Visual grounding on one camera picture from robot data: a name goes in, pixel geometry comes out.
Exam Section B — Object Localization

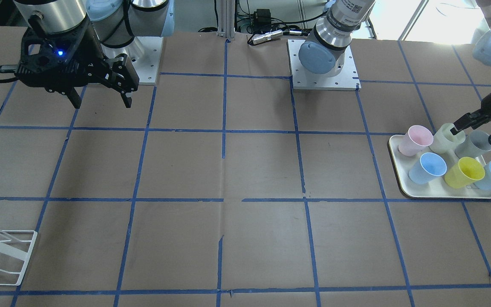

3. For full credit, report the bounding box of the grey plastic cup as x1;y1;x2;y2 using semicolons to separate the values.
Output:
454;130;491;159

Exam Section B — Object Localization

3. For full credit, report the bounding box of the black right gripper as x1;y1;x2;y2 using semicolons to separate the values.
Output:
15;17;139;109

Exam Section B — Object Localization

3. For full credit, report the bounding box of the cream plastic tray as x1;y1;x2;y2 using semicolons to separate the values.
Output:
388;135;491;200

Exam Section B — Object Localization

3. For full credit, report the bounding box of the silver cylinder connector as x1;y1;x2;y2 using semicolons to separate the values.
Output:
247;29;284;46

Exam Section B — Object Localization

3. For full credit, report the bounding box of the yellow plastic cup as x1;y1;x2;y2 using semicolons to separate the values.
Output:
443;157;485;189

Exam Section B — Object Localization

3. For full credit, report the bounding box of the light blue cup near pink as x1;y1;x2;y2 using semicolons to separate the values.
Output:
408;152;448;185

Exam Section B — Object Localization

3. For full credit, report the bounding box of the aluminium frame post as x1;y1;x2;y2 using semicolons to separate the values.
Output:
216;0;237;42

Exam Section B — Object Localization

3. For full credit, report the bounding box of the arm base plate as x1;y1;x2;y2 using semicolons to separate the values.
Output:
288;39;361;91
102;37;164;85

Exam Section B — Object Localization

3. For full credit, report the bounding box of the pale green plastic cup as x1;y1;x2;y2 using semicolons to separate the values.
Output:
429;123;466;155

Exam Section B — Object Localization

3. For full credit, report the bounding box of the pink plastic cup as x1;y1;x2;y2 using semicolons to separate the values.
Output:
398;125;434;156

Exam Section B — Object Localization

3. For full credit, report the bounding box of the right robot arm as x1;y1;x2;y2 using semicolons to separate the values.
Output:
13;0;175;109

